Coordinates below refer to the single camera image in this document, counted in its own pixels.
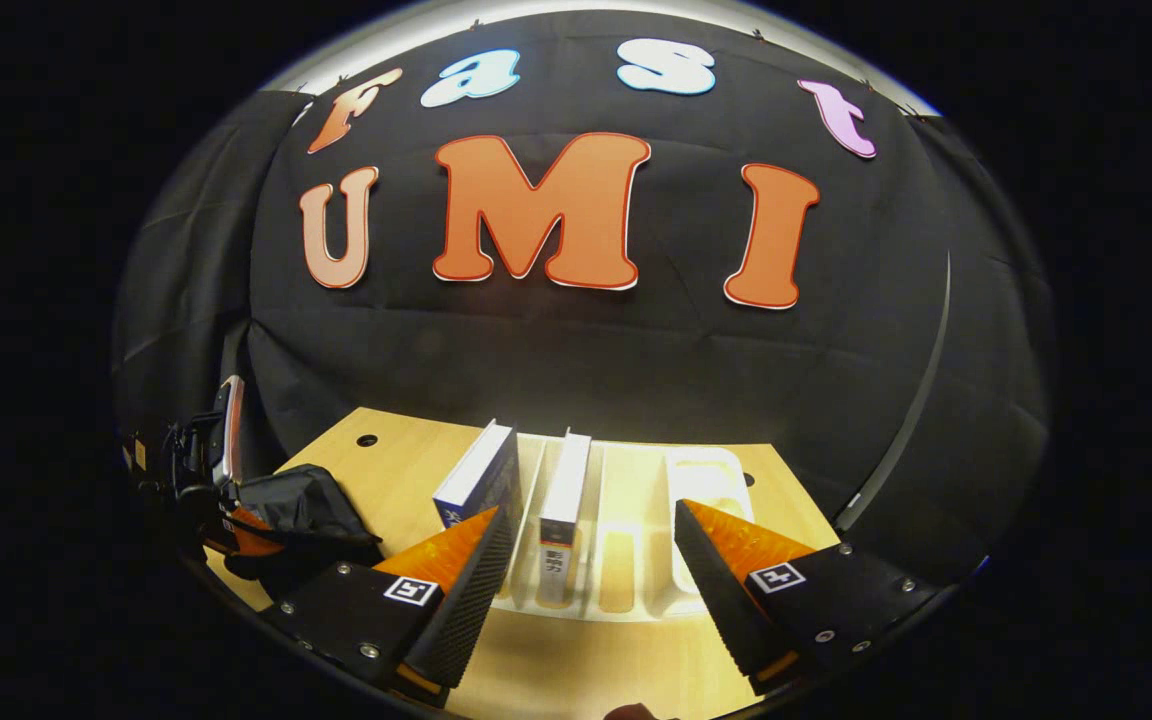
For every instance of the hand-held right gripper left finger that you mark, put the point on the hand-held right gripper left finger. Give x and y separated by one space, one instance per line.
456 610

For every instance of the black schoolbag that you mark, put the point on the black schoolbag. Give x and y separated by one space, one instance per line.
301 505

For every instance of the blue cover book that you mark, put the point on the blue cover book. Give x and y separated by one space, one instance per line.
481 480

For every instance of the white spine book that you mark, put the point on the white spine book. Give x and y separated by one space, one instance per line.
564 500

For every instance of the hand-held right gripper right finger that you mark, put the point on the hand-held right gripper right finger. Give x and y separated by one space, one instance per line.
726 590

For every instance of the white plastic bookshelf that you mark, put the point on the white plastic bookshelf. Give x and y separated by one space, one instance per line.
636 520

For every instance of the grey curved pole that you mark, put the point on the grey curved pole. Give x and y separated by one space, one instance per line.
921 400

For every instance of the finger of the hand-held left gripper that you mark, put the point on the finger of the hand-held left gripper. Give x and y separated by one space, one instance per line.
248 538

